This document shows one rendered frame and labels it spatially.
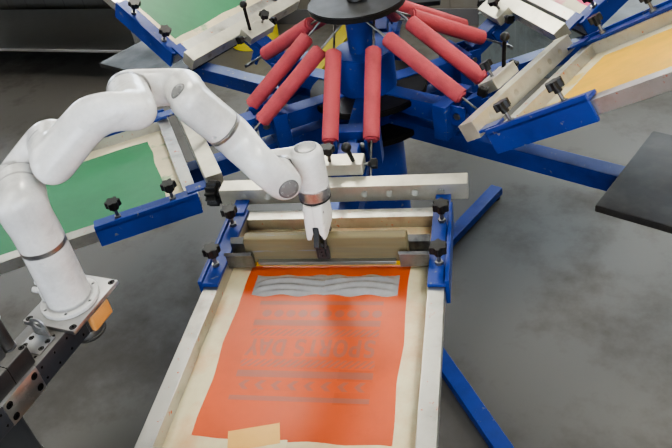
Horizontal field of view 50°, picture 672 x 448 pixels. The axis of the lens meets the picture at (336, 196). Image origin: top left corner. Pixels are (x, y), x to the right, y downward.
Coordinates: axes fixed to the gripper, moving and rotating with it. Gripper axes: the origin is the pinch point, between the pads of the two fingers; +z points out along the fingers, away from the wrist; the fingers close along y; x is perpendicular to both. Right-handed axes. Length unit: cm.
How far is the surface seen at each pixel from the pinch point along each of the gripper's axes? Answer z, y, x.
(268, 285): 6.1, 7.6, -14.0
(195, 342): 3.5, 28.9, -25.4
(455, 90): -10, -59, 31
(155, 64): 7, -129, -97
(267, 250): 0.1, 1.4, -14.5
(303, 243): -2.0, 1.4, -4.9
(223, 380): 7.0, 36.4, -17.4
